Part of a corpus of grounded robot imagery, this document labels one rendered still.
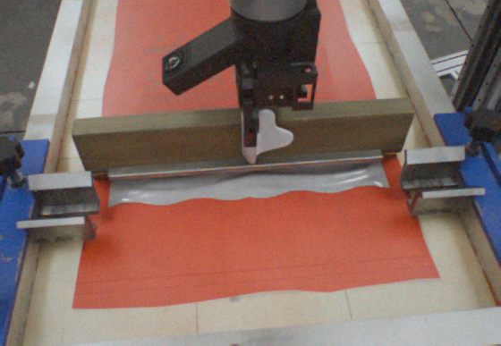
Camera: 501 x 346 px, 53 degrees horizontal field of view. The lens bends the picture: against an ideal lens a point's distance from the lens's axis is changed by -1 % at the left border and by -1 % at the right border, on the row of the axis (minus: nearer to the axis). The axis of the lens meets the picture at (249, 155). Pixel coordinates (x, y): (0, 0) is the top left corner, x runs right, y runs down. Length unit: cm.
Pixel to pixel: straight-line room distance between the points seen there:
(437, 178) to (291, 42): 27
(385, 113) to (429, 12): 221
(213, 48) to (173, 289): 27
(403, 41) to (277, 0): 41
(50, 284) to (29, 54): 205
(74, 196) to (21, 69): 194
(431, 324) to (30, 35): 243
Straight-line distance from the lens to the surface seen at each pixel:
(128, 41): 90
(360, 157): 66
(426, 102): 75
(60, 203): 64
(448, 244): 65
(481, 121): 64
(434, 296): 61
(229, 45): 51
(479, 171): 67
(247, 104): 53
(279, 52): 53
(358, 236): 63
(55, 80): 79
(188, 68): 53
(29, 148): 69
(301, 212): 64
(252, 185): 65
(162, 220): 63
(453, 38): 267
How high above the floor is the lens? 148
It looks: 50 degrees down
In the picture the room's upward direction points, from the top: straight up
